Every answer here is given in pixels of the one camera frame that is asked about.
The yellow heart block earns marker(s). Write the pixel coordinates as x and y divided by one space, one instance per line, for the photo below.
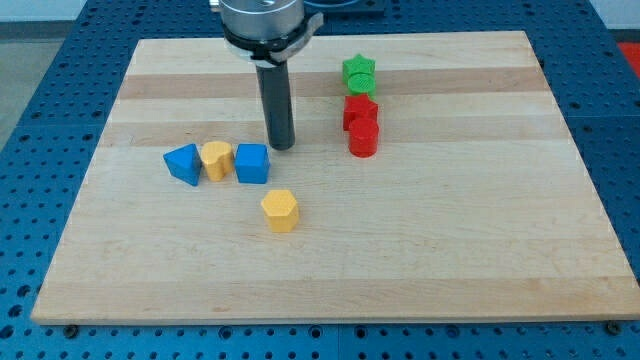
218 159

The red cylinder block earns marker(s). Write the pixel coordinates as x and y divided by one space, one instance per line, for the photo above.
363 137

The yellow hexagon block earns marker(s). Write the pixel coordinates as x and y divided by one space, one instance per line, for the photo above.
281 211

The red star block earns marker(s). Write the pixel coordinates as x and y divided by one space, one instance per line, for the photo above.
358 106

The blue triangle block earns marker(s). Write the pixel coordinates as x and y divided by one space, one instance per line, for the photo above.
184 163

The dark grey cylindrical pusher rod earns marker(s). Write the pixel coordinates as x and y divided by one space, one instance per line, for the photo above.
275 91

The wooden board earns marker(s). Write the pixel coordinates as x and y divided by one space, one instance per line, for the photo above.
477 206

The green cylinder block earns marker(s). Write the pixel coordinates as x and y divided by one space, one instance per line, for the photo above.
359 84

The blue cube block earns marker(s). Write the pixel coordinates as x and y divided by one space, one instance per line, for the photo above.
252 163

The green star block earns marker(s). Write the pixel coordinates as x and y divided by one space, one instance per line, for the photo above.
358 64

